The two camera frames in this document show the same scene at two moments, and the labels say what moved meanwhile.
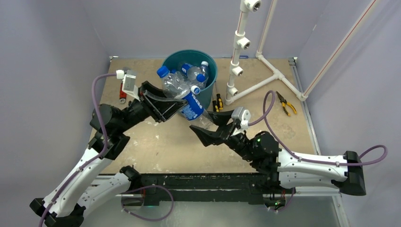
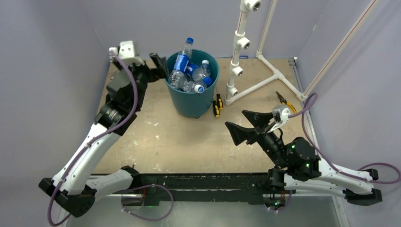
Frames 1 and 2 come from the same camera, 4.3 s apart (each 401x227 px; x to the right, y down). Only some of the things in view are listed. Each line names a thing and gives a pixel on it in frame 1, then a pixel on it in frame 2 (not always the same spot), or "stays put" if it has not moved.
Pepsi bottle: (191, 109) to (177, 75)
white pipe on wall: (301, 96) stays put
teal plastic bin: (175, 60) stays put
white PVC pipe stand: (240, 41) stays put
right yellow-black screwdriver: (219, 99) stays put
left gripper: (156, 102) to (154, 74)
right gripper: (220, 137) to (239, 134)
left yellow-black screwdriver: (214, 105) stays put
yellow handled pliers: (283, 101) stays put
